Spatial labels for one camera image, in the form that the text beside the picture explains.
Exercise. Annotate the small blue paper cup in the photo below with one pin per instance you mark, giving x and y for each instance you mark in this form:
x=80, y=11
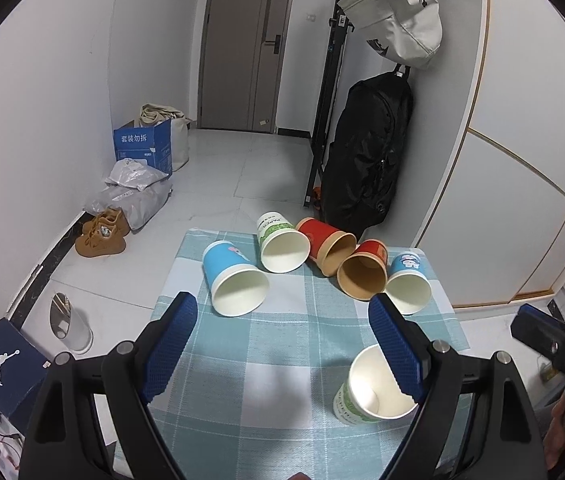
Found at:
x=409, y=282

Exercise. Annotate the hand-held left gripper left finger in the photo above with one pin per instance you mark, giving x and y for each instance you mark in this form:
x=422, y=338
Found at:
x=170, y=345

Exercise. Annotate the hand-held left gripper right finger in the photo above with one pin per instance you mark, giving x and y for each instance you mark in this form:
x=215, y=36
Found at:
x=395, y=355

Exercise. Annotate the grey brown door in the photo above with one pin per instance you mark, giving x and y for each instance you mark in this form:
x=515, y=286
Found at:
x=242, y=45

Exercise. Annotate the white wardrobe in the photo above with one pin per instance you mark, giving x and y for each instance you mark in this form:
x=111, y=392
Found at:
x=522, y=135

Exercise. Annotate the brown shoe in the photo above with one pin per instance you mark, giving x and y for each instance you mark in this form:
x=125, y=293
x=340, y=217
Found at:
x=112, y=221
x=100, y=244

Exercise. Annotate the beige cloth bag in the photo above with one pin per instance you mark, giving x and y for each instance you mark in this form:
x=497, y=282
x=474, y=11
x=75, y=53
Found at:
x=180, y=140

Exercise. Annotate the light grey shoulder bag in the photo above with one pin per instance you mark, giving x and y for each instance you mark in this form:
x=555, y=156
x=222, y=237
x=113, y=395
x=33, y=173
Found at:
x=397, y=20

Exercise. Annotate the red paper cup brown inside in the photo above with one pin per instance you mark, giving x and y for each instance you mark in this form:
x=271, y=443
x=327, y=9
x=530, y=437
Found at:
x=362, y=272
x=325, y=245

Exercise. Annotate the blue cardboard box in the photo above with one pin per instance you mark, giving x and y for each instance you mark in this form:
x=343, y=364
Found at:
x=145, y=145

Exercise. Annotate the large blue paper cup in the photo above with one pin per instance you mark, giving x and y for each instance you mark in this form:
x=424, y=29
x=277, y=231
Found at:
x=235, y=280

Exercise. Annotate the grey plastic parcel bag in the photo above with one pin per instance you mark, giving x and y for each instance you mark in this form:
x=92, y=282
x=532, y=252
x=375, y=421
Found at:
x=142, y=205
x=135, y=175

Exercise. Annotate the green white paper cup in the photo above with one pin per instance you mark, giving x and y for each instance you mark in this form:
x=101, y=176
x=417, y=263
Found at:
x=282, y=252
x=375, y=385

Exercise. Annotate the black metal rack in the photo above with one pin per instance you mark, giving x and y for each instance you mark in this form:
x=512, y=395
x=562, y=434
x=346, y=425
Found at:
x=327, y=110

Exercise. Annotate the black backpack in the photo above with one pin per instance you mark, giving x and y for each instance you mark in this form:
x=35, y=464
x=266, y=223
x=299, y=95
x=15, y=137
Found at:
x=365, y=160

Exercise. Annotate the teal checked tablecloth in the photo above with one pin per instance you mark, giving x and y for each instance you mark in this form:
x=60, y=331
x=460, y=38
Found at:
x=287, y=345

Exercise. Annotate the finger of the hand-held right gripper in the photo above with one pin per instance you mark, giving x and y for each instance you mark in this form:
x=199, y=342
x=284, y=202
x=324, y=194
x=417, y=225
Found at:
x=534, y=326

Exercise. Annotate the dark blue shoe box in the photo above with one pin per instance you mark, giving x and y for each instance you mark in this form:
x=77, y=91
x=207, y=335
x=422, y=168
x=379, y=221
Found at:
x=5, y=365

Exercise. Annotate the white trash bin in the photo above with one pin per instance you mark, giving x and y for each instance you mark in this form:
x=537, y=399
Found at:
x=70, y=322

